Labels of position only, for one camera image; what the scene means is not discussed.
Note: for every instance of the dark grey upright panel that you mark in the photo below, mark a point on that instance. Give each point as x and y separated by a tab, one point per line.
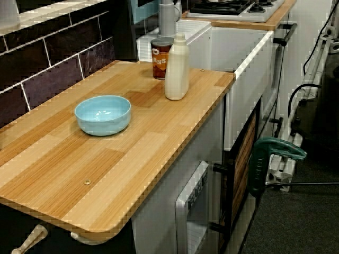
124	39

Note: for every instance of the white toy kitchen cabinet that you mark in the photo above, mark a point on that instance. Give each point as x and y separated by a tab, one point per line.
156	211

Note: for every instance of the teal plastic bin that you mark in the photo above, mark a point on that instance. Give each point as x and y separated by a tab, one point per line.
143	13

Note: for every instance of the wooden slat door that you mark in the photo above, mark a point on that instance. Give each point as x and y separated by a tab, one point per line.
243	164

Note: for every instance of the aluminium frame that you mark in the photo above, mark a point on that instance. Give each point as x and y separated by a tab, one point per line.
315	68

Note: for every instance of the white toy stove top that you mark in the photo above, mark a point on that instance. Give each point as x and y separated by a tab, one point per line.
265	16

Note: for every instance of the white toy sink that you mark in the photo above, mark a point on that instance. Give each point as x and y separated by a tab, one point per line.
230	50

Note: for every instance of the black stove knob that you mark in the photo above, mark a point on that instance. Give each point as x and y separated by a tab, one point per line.
266	3
256	10

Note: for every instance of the light blue bowl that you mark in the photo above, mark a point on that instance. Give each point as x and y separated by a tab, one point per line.
103	116

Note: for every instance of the black stove grate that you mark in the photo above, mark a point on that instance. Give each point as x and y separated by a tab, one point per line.
219	9

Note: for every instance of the brown beans can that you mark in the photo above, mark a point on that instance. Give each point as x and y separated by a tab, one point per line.
158	61

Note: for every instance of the grey toy dishwasher door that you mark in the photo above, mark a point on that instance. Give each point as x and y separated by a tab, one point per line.
182	201

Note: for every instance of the cream backsplash ledge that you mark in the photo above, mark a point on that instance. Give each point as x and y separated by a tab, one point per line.
53	13

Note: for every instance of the grey toy faucet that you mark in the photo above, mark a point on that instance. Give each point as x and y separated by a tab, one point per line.
167	18

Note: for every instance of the cream detergent bottle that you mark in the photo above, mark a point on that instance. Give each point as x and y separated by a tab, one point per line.
176	74

